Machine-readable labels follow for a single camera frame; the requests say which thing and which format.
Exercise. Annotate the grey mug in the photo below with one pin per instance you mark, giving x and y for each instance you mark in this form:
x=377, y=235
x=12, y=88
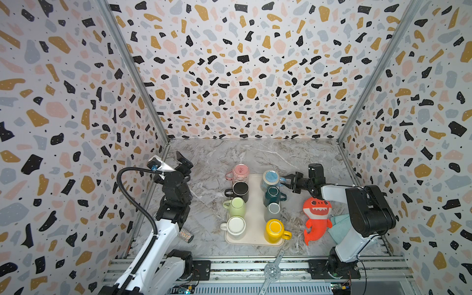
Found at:
x=272, y=212

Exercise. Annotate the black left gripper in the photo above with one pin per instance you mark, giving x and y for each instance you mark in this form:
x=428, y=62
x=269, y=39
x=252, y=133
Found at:
x=182, y=161

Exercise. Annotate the white mug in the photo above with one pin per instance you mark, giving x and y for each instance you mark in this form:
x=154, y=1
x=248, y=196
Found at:
x=235, y=227

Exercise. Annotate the beige tray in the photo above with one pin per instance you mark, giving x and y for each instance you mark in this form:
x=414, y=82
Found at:
x=254, y=217

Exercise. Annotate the red shark plush toy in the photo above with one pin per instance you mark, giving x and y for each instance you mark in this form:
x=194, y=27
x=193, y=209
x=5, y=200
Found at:
x=318, y=221

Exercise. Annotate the aluminium corner post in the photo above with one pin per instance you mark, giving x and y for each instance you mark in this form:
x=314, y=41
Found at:
x=103, y=7
x=407, y=18

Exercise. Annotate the aluminium corner post left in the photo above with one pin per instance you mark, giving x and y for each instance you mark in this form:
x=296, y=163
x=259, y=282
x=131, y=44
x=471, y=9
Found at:
x=103, y=7

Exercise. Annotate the black mug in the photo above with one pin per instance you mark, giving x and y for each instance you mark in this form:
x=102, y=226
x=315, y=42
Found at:
x=239, y=189

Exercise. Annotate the aluminium corner post right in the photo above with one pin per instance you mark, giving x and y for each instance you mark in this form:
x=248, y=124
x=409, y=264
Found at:
x=407, y=18

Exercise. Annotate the light green mug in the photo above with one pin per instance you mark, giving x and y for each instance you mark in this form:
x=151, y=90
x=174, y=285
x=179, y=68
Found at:
x=235, y=207

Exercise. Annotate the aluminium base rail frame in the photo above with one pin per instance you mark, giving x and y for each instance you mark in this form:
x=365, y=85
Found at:
x=376, y=275

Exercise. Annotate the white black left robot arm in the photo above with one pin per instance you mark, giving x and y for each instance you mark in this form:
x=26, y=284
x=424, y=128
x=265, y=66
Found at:
x=156, y=270

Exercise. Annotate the glittery silver cylinder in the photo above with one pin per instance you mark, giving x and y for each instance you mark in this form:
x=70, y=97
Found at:
x=186, y=235

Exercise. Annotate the teal cloth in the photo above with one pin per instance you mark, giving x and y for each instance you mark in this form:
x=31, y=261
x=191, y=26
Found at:
x=340, y=227

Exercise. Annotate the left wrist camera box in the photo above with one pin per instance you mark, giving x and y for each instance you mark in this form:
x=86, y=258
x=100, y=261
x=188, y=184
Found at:
x=156, y=164

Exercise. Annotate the metal perforated bracket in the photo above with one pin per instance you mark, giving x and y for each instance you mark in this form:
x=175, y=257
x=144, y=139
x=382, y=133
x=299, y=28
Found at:
x=272, y=272

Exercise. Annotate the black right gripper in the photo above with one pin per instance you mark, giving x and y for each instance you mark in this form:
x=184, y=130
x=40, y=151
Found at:
x=298, y=182

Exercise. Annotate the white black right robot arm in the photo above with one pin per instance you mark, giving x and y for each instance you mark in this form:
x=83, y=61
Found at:
x=370, y=216

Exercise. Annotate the blue patterned mug yellow inside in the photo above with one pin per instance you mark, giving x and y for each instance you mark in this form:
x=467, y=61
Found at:
x=271, y=178

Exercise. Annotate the pink mug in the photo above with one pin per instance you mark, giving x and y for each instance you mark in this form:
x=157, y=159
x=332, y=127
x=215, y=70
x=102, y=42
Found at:
x=239, y=173

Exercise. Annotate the dark green mug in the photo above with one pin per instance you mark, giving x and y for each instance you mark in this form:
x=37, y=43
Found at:
x=274, y=195

